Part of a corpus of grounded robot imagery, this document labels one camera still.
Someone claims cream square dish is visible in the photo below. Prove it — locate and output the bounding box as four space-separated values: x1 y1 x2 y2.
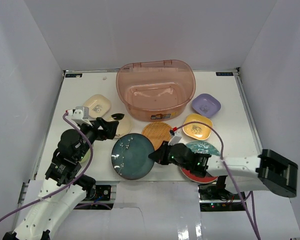
83 94 112 119

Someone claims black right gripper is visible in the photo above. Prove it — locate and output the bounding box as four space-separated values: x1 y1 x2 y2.
149 140 191 171

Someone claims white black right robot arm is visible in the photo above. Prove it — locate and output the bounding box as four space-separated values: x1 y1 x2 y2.
148 141 298 200

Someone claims purple square dish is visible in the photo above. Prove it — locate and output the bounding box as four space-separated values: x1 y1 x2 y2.
191 93 221 118

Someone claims round woven bamboo plate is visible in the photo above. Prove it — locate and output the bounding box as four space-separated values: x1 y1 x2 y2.
141 122 172 150

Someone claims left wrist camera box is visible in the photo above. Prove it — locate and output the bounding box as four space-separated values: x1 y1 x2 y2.
68 106 91 126

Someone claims dark teal round plate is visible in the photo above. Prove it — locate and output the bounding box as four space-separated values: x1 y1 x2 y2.
111 133 155 180

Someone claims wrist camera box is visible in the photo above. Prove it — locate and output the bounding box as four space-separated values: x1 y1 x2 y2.
68 106 91 126
168 130 182 146

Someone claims red and teal plate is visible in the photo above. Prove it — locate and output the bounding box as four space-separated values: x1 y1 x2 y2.
180 140 221 184

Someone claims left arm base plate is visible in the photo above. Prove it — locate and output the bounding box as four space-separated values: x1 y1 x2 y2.
84 185 112 202

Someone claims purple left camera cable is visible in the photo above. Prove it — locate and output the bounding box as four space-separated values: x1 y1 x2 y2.
0 109 113 233

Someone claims cream round plate black mark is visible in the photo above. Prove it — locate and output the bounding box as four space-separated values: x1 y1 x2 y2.
107 113 132 138

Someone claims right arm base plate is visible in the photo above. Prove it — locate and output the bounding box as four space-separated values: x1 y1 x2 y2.
198 184 240 202

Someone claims yellow square dish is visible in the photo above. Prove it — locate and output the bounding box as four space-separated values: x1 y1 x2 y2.
182 113 213 141

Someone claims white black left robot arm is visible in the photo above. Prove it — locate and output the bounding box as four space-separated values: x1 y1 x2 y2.
3 117 119 240

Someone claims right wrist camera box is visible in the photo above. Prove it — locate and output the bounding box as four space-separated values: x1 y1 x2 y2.
168 130 182 146

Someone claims pink translucent plastic bin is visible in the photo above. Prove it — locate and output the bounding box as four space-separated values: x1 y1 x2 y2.
116 59 196 122

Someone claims light green dish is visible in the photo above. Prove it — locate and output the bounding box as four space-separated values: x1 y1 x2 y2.
79 144 91 164

